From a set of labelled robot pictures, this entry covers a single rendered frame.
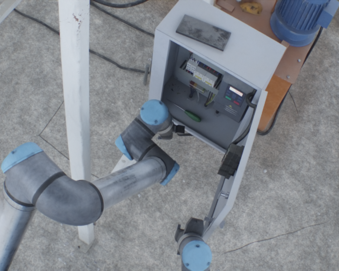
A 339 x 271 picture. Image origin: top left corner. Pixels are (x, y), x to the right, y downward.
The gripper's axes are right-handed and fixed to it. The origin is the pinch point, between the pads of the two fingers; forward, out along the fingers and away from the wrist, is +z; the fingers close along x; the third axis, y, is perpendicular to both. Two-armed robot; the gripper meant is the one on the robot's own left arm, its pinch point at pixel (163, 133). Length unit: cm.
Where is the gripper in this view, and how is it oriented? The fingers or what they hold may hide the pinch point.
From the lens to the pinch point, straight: 207.5
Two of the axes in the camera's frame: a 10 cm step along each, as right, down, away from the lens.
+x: 0.7, -9.8, 2.0
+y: 9.9, 0.4, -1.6
